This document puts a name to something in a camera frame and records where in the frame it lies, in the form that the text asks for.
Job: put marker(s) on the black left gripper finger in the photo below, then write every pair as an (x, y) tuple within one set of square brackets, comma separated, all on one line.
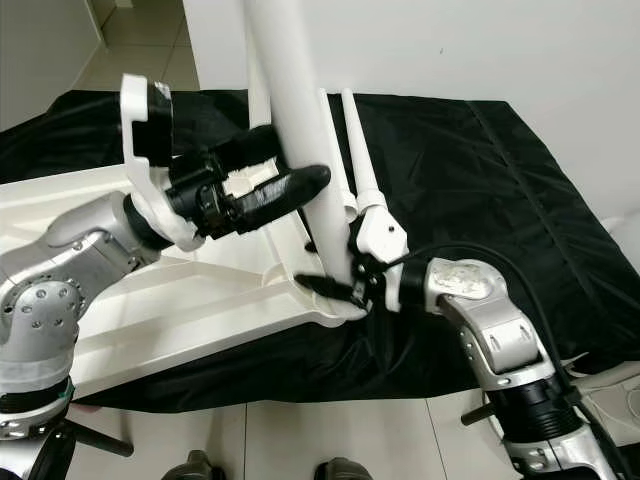
[(250, 148), (285, 195)]

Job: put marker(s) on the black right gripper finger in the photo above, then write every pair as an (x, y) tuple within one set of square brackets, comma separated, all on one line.
[(325, 288)]

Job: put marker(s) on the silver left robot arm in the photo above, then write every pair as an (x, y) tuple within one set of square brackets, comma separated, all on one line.
[(60, 300)]

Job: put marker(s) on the dark metal table leg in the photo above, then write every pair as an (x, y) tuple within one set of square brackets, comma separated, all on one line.
[(100, 440), (480, 412)]

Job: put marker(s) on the black fabric table cover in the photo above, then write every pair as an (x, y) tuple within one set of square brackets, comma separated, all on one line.
[(510, 180)]

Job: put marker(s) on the grey robot right leg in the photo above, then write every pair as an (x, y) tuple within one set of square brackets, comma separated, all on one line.
[(340, 470)]

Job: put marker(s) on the grey robot leg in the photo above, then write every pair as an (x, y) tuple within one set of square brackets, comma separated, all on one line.
[(190, 468), (340, 470)]

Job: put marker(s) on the grey robot left leg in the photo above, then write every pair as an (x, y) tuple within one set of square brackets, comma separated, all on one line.
[(190, 468)]

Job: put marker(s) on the white floor fan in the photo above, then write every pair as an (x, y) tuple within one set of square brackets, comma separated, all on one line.
[(610, 385)]

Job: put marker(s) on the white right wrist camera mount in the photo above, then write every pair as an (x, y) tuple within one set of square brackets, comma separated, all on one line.
[(380, 230)]

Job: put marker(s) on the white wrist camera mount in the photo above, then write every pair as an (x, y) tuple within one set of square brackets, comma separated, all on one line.
[(135, 120), (380, 230)]

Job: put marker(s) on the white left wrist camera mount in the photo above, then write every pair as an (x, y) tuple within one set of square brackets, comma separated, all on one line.
[(135, 120)]

